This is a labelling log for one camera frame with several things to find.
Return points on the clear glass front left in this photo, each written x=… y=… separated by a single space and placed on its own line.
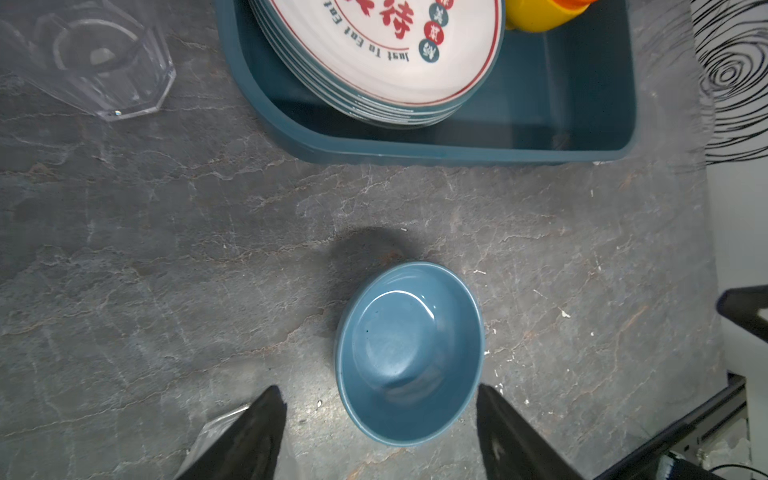
x=208 y=435

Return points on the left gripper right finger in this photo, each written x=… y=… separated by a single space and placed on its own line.
x=510 y=447

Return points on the blue bowl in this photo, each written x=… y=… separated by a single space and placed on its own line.
x=408 y=353

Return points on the teal plastic bin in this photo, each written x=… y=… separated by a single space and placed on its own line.
x=567 y=95

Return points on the green rimmed white plate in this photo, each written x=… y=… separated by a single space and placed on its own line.
x=355 y=105

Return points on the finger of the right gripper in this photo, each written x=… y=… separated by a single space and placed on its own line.
x=741 y=306

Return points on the yellow bowl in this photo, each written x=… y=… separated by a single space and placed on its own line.
x=536 y=16

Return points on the orange bowl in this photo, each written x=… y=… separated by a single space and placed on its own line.
x=574 y=4

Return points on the clear glass back left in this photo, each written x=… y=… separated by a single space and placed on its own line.
x=107 y=58

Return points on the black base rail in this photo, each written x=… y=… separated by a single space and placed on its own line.
x=682 y=444

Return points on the clear glass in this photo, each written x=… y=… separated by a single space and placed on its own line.
x=208 y=435
x=107 y=58

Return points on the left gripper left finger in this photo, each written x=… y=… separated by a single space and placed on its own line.
x=250 y=448

